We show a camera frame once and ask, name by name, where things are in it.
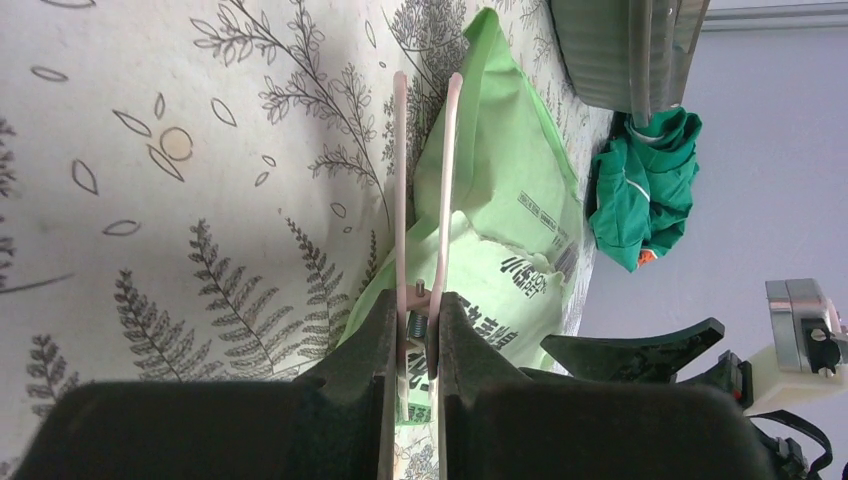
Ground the crumpled green garment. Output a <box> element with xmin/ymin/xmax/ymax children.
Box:
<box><xmin>588</xmin><ymin>107</ymin><xmax>703</xmax><ymax>272</ymax></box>

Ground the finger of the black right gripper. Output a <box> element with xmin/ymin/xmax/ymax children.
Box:
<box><xmin>541</xmin><ymin>317</ymin><xmax>725</xmax><ymax>383</ymax></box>

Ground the grey plastic litter box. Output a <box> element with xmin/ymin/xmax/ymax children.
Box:
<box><xmin>549</xmin><ymin>0</ymin><xmax>709</xmax><ymax>127</ymax></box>

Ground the beige bag sealing clip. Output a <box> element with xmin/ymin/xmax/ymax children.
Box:
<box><xmin>390</xmin><ymin>71</ymin><xmax>465</xmax><ymax>425</ymax></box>

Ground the green cat litter bag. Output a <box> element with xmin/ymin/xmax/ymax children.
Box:
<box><xmin>337</xmin><ymin>6</ymin><xmax>586</xmax><ymax>432</ymax></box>

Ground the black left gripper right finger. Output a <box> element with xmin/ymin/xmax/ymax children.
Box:
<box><xmin>434</xmin><ymin>292</ymin><xmax>529</xmax><ymax>479</ymax></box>

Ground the floral patterned mat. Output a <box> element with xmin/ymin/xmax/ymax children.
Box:
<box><xmin>0</xmin><ymin>0</ymin><xmax>614</xmax><ymax>480</ymax></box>

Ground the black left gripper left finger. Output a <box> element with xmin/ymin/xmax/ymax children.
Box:
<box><xmin>291</xmin><ymin>290</ymin><xmax>398</xmax><ymax>479</ymax></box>

